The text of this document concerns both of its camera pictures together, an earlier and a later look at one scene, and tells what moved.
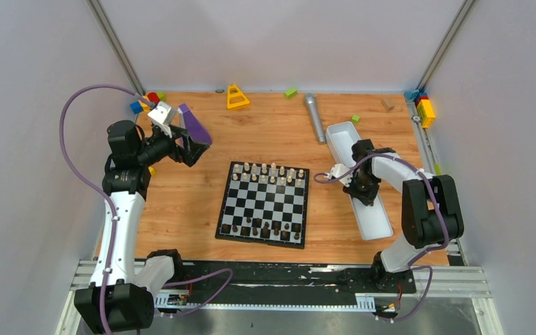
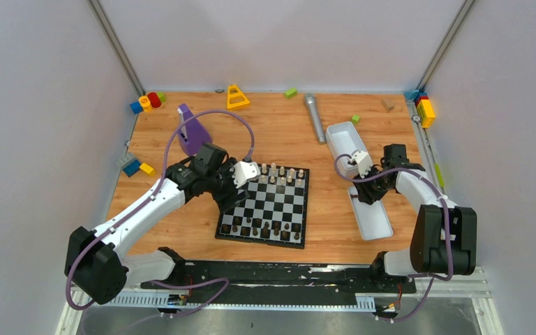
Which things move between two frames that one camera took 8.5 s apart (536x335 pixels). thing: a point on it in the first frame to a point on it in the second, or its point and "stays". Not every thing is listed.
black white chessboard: (264, 204) stays
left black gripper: (180, 143) to (227, 190)
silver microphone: (313, 107) stays
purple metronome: (195, 130) stays
